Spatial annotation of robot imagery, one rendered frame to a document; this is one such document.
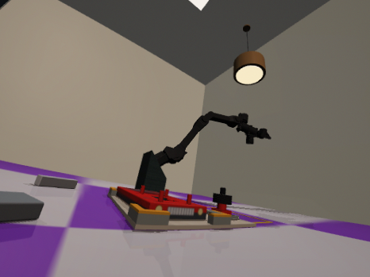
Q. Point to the black wheel with grey hub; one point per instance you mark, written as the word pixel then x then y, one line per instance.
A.
pixel 222 198

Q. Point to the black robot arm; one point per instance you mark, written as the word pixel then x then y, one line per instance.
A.
pixel 174 155

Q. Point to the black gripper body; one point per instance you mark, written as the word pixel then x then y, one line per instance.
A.
pixel 254 131

